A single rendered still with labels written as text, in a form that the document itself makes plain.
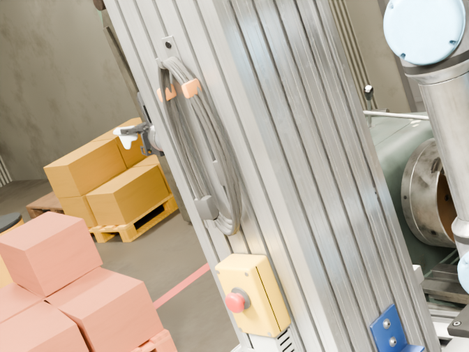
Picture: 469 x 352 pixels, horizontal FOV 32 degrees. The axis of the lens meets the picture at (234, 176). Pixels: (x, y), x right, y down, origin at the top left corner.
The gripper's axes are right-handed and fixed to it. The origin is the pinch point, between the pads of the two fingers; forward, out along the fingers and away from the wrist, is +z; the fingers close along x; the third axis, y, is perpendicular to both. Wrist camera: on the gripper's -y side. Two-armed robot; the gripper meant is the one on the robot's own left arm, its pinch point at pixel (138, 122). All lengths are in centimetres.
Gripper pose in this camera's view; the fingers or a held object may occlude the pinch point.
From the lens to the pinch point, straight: 224.1
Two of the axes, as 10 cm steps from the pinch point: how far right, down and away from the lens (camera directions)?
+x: 8.9, -2.9, 3.4
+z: -3.9, -1.3, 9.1
